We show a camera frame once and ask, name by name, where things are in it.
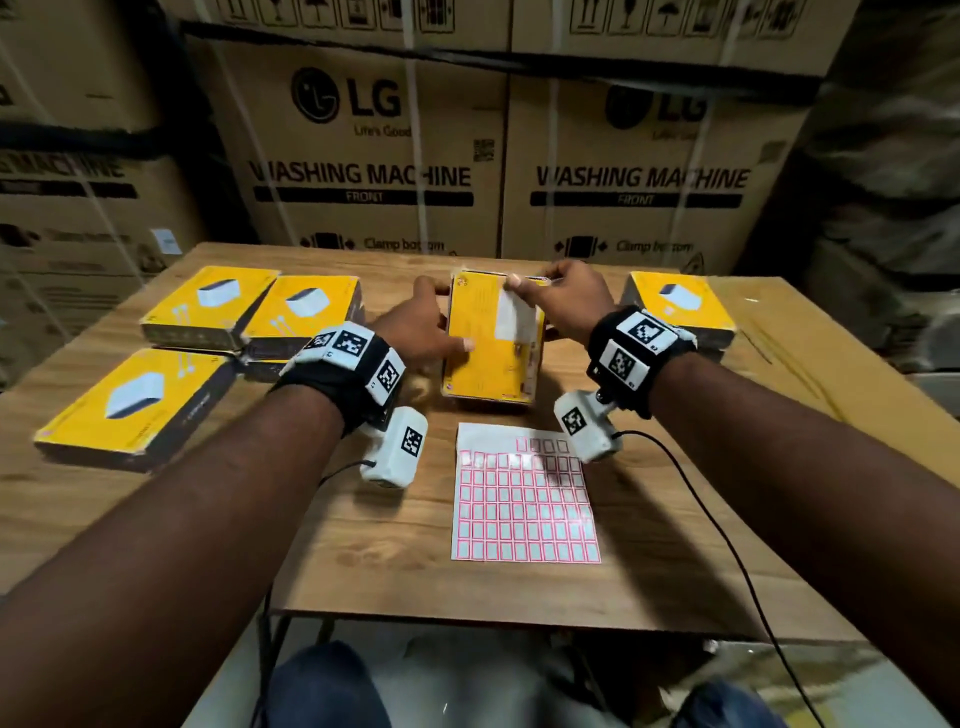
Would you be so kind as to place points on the group of yellow boxes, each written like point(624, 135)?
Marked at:
point(172, 405)

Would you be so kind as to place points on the sheet of red-bordered labels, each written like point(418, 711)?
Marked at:
point(525, 510)

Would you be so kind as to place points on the black wristband with marker tags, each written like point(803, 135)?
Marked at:
point(637, 352)
point(337, 382)

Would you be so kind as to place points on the person's left leg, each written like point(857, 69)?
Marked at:
point(322, 690)

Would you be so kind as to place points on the flat brown cardboard sheet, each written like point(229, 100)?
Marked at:
point(832, 367)

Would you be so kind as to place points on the person's right hand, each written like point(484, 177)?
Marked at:
point(574, 300)

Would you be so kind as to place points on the person's left forearm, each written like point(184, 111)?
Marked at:
point(165, 570)

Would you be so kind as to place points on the plastic wrapped cardboard stack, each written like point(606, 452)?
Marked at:
point(885, 187)

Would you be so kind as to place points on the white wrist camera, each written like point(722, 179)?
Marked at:
point(589, 427)
point(396, 450)

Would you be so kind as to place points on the person's leg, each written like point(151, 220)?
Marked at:
point(322, 690)
point(727, 709)

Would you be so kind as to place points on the person's right forearm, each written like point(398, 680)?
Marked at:
point(810, 495)

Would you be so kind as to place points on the stack of large printed cartons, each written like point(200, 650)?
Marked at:
point(360, 217)

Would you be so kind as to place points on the person's right leg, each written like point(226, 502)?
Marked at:
point(727, 709)

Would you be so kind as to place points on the person's left hand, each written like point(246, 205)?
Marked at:
point(416, 330)

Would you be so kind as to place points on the black stretch wrap band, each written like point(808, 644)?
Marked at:
point(75, 140)
point(600, 71)

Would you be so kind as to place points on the black metal table frame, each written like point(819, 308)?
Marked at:
point(326, 630)

